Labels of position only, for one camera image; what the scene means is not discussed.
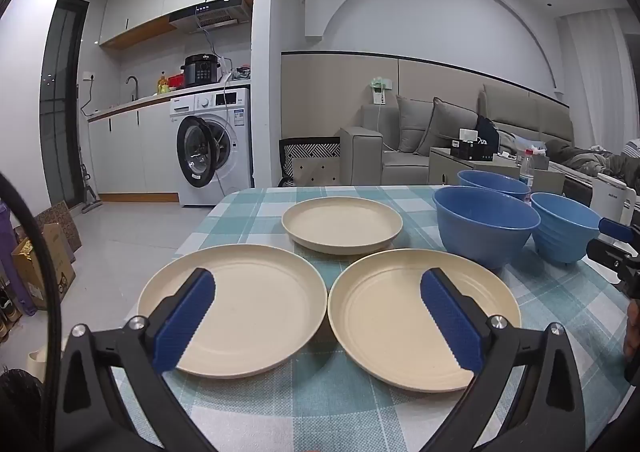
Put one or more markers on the white kitchen counter cabinet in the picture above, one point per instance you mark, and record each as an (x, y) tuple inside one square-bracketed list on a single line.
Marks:
[(135, 152)]

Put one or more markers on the cream plastic container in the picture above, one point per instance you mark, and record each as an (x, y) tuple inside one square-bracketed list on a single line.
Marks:
[(37, 363)]

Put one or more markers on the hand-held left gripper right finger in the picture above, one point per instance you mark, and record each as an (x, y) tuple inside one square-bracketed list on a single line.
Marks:
[(452, 327)]

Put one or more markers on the black kitchen faucet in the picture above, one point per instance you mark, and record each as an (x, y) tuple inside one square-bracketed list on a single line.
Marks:
[(134, 85)]

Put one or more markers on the ribbed light blue bowl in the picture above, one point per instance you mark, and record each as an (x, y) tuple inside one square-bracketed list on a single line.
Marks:
[(560, 237)]

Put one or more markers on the white appliance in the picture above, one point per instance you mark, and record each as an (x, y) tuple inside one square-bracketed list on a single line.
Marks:
[(612, 192)]

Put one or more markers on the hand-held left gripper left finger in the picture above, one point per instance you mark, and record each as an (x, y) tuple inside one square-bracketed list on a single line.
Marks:
[(185, 322)]

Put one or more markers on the teal checked tablecloth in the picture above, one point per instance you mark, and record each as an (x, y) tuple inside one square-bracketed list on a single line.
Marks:
[(350, 412)]

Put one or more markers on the black pressure cooker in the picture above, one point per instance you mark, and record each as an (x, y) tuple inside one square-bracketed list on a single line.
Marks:
[(200, 70)]

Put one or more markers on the upright vacuum cleaner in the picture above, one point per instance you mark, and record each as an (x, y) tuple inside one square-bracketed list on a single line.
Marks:
[(90, 192)]

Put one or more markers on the grey sofa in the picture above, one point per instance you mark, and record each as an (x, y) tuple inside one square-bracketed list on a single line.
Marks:
[(360, 152)]

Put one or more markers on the white washing machine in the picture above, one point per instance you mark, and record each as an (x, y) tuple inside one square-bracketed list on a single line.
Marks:
[(235, 152)]

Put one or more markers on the purple bag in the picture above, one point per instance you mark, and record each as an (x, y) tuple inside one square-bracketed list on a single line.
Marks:
[(10, 252)]

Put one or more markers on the black box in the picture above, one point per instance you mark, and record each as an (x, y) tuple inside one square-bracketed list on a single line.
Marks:
[(470, 149)]

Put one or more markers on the pair of shoes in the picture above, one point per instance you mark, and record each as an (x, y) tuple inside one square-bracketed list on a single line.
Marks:
[(7, 317)]

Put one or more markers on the beige side cabinet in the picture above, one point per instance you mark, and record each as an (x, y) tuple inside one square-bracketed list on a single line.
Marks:
[(445, 167)]

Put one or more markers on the clear water bottle red cap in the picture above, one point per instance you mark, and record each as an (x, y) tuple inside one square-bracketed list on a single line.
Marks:
[(526, 172)]

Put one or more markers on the green white wall charger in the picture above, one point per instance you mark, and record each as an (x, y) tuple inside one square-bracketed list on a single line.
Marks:
[(380, 88)]

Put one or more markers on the white box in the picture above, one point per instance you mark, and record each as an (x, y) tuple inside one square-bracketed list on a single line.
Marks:
[(467, 134)]

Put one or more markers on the black bag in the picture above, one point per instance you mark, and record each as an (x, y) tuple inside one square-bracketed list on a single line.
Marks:
[(20, 407)]

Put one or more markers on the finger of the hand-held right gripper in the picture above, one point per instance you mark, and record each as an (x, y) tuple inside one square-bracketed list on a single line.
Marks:
[(625, 264), (620, 231)]

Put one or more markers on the person's right hand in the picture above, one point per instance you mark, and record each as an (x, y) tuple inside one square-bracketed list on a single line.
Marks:
[(633, 329)]

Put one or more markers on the grey sofa cushion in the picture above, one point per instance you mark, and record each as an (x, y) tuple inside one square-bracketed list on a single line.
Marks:
[(452, 125), (415, 125)]

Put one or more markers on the dark glass door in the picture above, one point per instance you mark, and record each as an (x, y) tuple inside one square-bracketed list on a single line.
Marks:
[(62, 107)]

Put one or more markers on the red container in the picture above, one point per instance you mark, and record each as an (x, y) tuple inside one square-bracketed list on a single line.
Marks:
[(176, 81)]

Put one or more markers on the patterned cardboard box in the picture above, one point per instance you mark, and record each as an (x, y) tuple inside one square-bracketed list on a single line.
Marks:
[(62, 222)]

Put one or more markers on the white curtain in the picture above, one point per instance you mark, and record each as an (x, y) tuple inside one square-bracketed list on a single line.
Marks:
[(590, 72)]

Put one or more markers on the cream round plate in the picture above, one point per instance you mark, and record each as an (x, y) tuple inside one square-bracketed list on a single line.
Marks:
[(340, 224), (390, 322), (260, 312)]

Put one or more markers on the yellow oil bottle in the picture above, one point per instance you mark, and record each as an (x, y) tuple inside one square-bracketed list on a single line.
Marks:
[(163, 85)]

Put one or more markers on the black range hood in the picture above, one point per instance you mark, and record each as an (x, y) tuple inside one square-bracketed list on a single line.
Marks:
[(215, 12)]

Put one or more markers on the brown cardboard box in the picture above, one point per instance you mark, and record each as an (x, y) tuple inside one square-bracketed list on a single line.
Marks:
[(47, 272)]

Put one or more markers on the dark blue garment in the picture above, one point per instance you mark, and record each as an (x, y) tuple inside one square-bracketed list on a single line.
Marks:
[(487, 132)]

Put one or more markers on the grey blanket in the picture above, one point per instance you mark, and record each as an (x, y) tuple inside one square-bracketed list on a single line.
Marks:
[(595, 160)]

